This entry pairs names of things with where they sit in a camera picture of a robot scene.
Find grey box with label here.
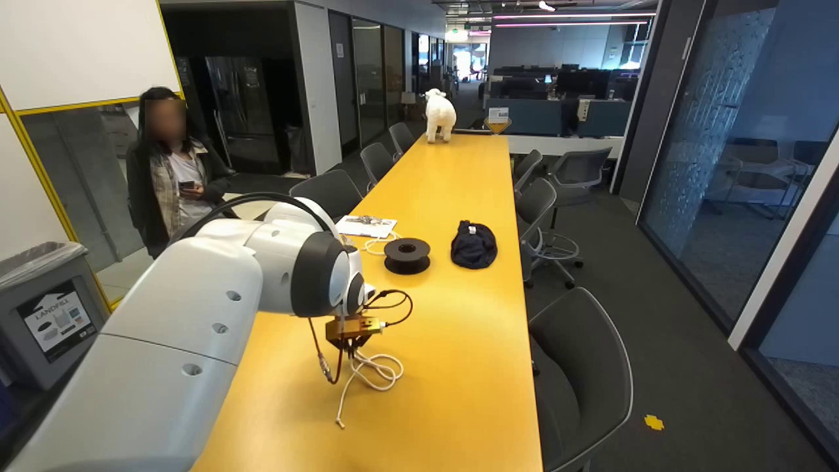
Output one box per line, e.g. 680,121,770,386
0,240,107,390

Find white rope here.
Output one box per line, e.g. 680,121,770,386
333,348,407,433

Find white polar bear figure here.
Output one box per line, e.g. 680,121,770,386
426,89,457,141

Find white paper sheet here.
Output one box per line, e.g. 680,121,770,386
335,214,397,239

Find grey office chair near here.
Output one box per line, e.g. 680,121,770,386
531,285,635,472

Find grey office chair far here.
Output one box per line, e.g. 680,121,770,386
548,150,609,194

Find grey office chair middle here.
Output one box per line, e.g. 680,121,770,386
519,177,584,287

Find grey office chair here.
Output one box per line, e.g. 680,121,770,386
519,177,584,287
548,150,609,194
531,285,635,472

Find person standing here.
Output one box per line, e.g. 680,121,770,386
125,87,221,257

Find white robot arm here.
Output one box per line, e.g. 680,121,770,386
5,197,365,472

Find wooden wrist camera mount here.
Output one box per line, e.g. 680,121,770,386
326,314,385,344

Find thin white string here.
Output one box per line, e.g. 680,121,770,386
360,232,394,260

